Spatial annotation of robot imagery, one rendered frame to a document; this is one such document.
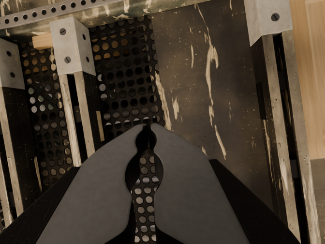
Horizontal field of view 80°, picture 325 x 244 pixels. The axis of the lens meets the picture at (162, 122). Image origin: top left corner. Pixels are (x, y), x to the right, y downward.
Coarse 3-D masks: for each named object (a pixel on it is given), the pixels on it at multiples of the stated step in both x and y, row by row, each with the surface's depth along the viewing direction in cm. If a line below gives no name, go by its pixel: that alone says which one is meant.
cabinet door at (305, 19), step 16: (304, 0) 43; (320, 0) 43; (304, 16) 43; (320, 16) 43; (304, 32) 43; (320, 32) 43; (304, 48) 44; (320, 48) 43; (304, 64) 44; (320, 64) 44; (304, 80) 44; (320, 80) 44; (304, 96) 44; (320, 96) 44; (304, 112) 44; (320, 112) 44; (320, 128) 44; (320, 144) 44
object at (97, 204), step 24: (120, 144) 10; (144, 144) 12; (96, 168) 8; (120, 168) 8; (72, 192) 7; (96, 192) 7; (120, 192) 7; (72, 216) 6; (96, 216) 6; (120, 216) 6; (48, 240) 6; (72, 240) 6; (96, 240) 6; (120, 240) 6
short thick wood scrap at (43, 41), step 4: (36, 36) 51; (40, 36) 51; (44, 36) 51; (48, 36) 51; (32, 40) 52; (36, 40) 51; (40, 40) 51; (44, 40) 51; (48, 40) 51; (36, 44) 52; (40, 44) 51; (44, 44) 51; (48, 44) 51; (52, 44) 51; (36, 48) 52; (40, 48) 53; (44, 48) 53
